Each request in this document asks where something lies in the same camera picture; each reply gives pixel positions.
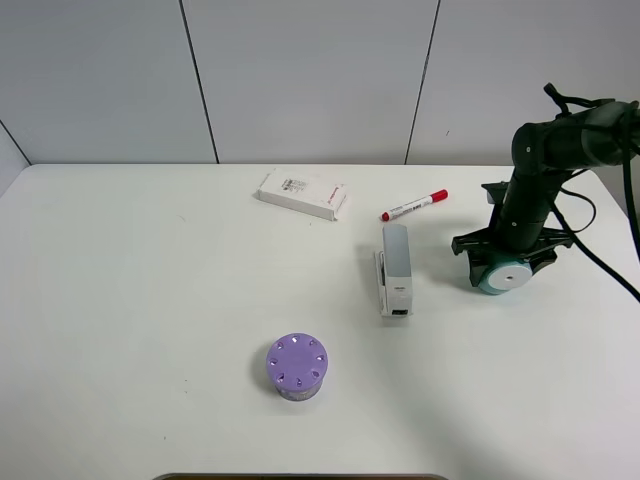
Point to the grey white stapler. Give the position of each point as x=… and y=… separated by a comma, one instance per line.
x=394, y=275

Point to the teal pencil sharpener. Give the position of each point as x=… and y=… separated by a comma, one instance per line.
x=504, y=273

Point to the red white marker pen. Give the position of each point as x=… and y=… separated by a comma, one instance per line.
x=409, y=207

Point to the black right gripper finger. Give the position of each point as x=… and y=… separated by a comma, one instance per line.
x=542, y=259

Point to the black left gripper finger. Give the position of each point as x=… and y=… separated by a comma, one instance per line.
x=480, y=260

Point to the white cardboard box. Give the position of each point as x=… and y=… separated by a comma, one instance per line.
x=308, y=194

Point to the dark robot arm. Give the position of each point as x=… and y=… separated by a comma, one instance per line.
x=605, y=133

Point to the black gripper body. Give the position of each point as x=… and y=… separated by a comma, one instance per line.
x=517, y=224

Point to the purple round jar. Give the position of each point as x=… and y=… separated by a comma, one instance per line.
x=296, y=365

